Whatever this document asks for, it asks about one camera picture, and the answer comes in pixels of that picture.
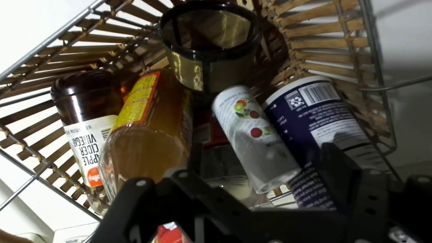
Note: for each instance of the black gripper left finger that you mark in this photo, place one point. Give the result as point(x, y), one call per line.
point(149, 211)

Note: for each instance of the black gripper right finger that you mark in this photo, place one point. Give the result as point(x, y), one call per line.
point(387, 211)

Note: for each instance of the white cylindrical container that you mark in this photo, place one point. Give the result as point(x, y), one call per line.
point(257, 144)

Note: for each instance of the red-topped container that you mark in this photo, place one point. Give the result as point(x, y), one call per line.
point(169, 233)

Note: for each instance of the navy cylindrical container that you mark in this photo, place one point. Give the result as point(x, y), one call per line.
point(315, 122)

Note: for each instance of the yellow oil bottle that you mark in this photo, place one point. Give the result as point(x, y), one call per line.
point(149, 149)

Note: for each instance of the brown jar with white label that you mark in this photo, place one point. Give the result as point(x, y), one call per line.
point(86, 102)

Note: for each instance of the dark glass jar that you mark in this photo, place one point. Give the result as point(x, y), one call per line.
point(211, 75)

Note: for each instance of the white top-load washer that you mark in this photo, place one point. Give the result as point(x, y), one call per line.
point(406, 36)

